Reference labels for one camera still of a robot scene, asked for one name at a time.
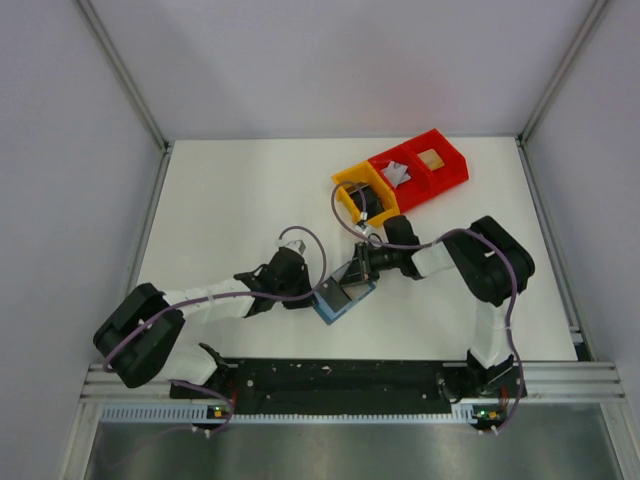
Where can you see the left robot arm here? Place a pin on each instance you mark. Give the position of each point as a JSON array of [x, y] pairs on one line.
[[146, 338]]

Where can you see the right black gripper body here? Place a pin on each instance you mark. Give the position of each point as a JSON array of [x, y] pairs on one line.
[[363, 265]]

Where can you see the yellow plastic bin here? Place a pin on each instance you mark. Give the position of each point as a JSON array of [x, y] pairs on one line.
[[364, 173]]

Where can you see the blue leather card holder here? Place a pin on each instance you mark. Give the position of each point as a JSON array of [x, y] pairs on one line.
[[357, 293]]

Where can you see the gold card in red bin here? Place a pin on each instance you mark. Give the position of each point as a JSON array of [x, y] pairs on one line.
[[431, 159]]

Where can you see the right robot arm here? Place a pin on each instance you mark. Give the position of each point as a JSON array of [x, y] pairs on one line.
[[494, 267]]

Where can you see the grey card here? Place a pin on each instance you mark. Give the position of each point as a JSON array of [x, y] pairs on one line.
[[334, 295]]

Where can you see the black card in yellow bin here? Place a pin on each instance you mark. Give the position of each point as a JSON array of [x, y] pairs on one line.
[[373, 209]]

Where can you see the far red plastic bin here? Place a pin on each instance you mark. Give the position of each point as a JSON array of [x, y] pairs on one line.
[[455, 171]]

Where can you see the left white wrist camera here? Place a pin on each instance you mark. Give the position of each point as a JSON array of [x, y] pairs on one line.
[[296, 245]]

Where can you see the red plastic bin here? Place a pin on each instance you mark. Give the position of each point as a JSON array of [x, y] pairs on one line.
[[455, 171], [418, 189]]

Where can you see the silver card in red bin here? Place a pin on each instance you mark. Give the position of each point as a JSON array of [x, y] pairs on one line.
[[396, 176]]

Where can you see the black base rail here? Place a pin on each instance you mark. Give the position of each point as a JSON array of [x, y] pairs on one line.
[[360, 387]]

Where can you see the silver credit card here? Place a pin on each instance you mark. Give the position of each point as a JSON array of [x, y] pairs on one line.
[[396, 165]]

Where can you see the middle red plastic bin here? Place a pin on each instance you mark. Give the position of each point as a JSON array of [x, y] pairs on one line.
[[418, 189]]

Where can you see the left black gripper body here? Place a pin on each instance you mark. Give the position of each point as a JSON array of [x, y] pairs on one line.
[[304, 288]]

